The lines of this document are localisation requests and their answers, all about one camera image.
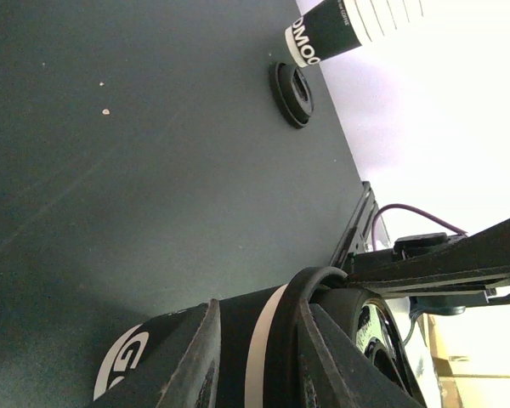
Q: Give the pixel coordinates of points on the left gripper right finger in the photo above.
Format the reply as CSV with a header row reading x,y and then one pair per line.
x,y
352,355

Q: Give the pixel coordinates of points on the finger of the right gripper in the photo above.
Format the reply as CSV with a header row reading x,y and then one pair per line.
x,y
459,266

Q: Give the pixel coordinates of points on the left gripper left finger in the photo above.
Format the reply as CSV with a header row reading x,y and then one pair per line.
x,y
171,360

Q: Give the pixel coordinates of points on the black coffee cup lid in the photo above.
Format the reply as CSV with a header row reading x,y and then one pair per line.
x,y
291,93
311,285

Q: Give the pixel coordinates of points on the black takeout coffee cup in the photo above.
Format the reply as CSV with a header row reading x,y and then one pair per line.
x,y
245,327

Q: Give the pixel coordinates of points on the stack of white paper cups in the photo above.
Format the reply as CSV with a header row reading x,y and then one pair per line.
x,y
376,20

